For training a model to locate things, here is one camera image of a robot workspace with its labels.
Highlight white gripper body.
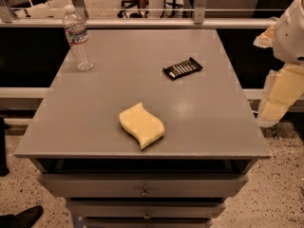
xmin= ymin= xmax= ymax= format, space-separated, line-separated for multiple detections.
xmin=273 ymin=0 xmax=304 ymax=65

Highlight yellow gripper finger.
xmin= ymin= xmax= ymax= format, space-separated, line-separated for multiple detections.
xmin=256 ymin=64 xmax=304 ymax=127
xmin=254 ymin=25 xmax=276 ymax=48

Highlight clear plastic water bottle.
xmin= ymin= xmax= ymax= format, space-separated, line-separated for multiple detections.
xmin=63 ymin=5 xmax=94 ymax=71

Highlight grey drawer cabinet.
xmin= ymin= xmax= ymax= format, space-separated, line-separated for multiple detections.
xmin=16 ymin=29 xmax=270 ymax=228

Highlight black office chair centre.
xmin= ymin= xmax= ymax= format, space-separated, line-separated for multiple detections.
xmin=117 ymin=0 xmax=149 ymax=18

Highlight yellow wavy sponge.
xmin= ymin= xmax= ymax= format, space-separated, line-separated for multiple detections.
xmin=119 ymin=103 xmax=165 ymax=150

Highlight top drawer knob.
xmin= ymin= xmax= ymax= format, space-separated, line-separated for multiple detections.
xmin=140 ymin=187 xmax=150 ymax=198

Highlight drawer knob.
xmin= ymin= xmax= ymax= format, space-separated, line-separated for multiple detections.
xmin=140 ymin=187 xmax=150 ymax=198
xmin=142 ymin=211 xmax=151 ymax=220

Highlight grey metal railing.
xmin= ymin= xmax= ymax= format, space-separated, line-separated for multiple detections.
xmin=1 ymin=0 xmax=276 ymax=29

